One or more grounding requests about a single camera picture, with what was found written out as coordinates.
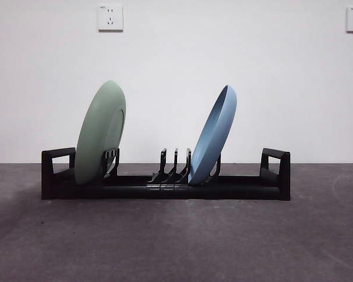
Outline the black plate rack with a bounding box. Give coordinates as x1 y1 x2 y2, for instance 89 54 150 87
41 146 291 202

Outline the green round plate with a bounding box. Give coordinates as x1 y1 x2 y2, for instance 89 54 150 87
74 79 128 186

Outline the blue round plate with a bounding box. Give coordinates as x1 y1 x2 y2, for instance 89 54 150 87
188 84 238 187

